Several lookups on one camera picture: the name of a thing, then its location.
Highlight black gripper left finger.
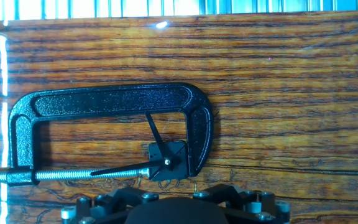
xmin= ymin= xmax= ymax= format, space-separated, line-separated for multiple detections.
xmin=60 ymin=185 xmax=160 ymax=224

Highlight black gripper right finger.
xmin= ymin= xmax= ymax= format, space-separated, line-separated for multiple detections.
xmin=192 ymin=184 xmax=291 ymax=224

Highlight black clock movement box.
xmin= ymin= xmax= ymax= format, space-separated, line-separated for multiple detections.
xmin=147 ymin=140 xmax=190 ymax=182

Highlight short black hour hand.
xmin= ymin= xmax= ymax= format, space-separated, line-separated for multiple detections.
xmin=144 ymin=111 xmax=182 ymax=172

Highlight black metal C-clamp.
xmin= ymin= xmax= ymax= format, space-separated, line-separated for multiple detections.
xmin=0 ymin=82 xmax=214 ymax=187

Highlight glossy brown wooden board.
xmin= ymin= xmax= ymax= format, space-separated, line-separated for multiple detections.
xmin=0 ymin=11 xmax=358 ymax=224

